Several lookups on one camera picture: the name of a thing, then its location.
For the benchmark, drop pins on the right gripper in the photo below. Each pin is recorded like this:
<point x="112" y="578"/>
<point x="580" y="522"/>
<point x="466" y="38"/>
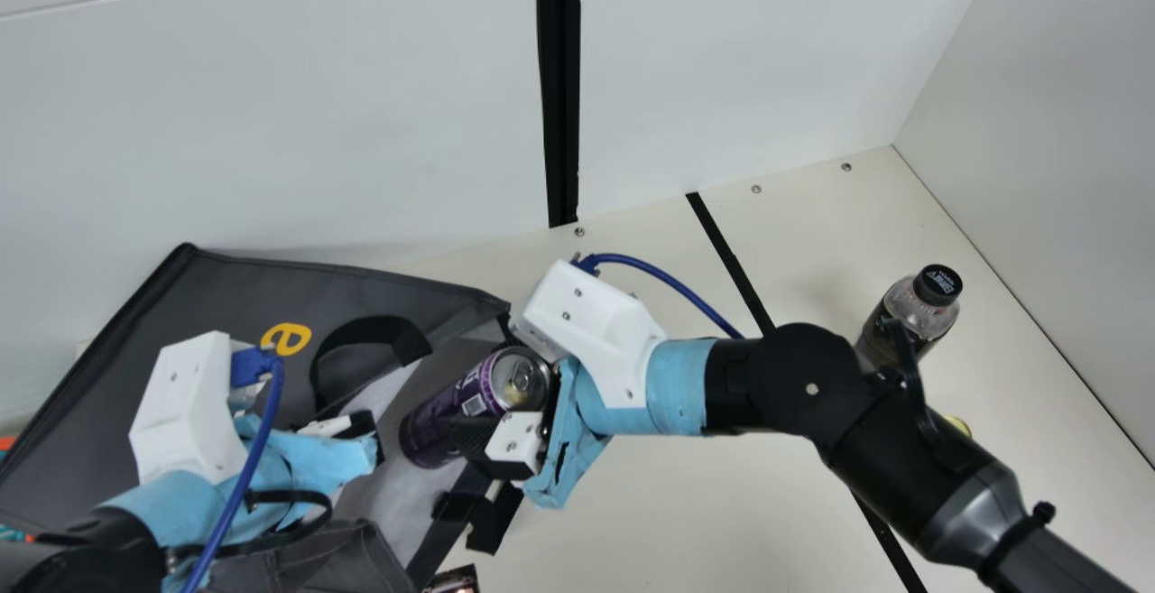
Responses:
<point x="672" y="394"/>

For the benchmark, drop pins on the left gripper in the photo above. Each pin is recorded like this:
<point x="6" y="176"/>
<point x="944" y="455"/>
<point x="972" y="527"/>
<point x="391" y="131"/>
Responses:
<point x="307" y="467"/>

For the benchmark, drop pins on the purple can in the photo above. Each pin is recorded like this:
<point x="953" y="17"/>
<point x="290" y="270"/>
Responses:
<point x="451" y="408"/>

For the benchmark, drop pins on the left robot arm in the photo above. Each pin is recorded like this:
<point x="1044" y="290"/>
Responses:
<point x="72" y="566"/>

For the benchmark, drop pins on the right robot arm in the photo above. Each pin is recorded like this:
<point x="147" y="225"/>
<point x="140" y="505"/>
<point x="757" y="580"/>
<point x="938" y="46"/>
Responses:
<point x="902" y="458"/>

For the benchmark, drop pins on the dark coffee bottle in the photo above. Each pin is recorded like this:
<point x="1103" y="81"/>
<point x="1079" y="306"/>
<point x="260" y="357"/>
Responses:
<point x="911" y="313"/>

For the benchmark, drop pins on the black strip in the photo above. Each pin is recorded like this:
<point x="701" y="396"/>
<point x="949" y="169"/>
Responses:
<point x="726" y="259"/>

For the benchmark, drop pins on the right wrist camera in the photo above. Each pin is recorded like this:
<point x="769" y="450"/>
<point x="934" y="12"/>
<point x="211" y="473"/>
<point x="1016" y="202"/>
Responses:
<point x="591" y="322"/>

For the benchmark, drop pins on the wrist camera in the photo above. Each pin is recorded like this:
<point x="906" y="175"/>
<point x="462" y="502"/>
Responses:
<point x="185" y="412"/>
<point x="591" y="322"/>

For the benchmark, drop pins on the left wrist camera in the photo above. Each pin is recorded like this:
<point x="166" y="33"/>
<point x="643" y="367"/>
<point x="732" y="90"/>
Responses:
<point x="185" y="412"/>

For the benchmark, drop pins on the black post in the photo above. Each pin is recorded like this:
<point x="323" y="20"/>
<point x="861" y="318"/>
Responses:
<point x="559" y="78"/>

